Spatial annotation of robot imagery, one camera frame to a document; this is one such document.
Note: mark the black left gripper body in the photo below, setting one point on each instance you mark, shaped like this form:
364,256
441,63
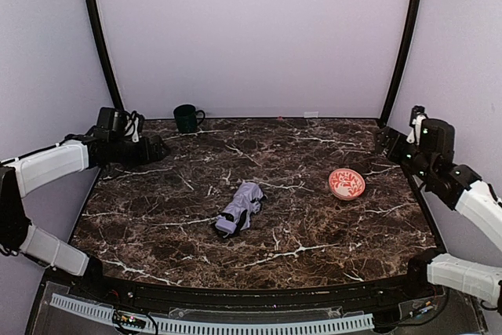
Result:
147,150

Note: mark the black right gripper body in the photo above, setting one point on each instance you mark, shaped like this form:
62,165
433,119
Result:
396,147

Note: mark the lavender folding umbrella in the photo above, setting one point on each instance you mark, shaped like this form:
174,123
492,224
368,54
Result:
235,217

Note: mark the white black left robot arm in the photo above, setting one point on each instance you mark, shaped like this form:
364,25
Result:
20,177

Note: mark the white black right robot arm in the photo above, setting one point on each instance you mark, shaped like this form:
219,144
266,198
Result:
427,153

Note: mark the red patterned ceramic bowl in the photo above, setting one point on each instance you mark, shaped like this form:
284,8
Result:
346,184

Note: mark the black cup holder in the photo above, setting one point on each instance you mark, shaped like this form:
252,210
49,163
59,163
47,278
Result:
188,118

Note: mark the white tape label on wall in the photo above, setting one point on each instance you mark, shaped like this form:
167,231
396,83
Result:
310,114

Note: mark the black front table rail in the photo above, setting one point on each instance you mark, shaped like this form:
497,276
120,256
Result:
380,295

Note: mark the black right corner post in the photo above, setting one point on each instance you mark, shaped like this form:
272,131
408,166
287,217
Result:
400,63

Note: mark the black corner post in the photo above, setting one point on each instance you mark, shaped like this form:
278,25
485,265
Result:
102,51
400,63

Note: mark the black left corner post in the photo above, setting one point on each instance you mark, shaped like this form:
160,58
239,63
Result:
102,51

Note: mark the grey slotted cable duct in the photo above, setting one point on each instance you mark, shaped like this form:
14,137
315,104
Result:
191,321

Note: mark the small circuit board with wires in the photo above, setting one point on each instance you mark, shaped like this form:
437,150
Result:
132,323

